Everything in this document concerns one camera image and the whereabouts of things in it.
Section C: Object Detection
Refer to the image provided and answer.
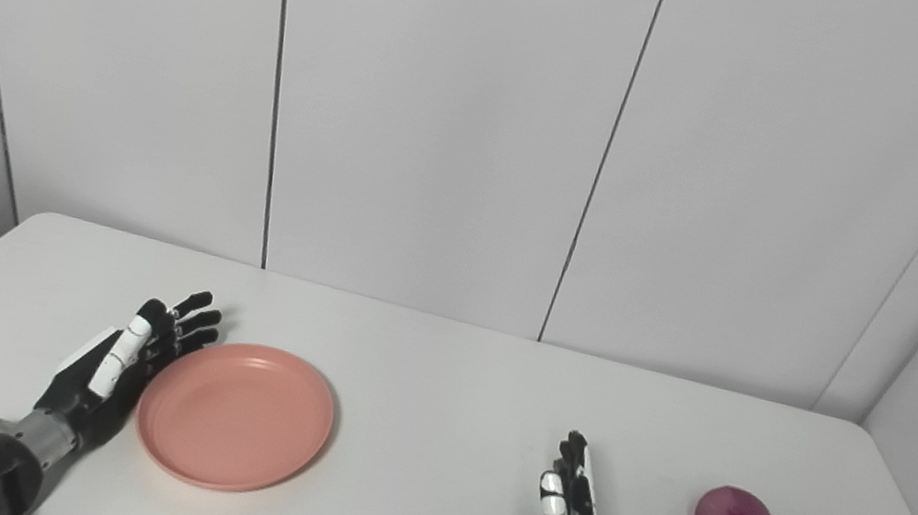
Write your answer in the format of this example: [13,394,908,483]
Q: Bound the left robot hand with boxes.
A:
[29,266,227,470]

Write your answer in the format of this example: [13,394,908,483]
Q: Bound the pink plate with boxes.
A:
[126,326,346,509]

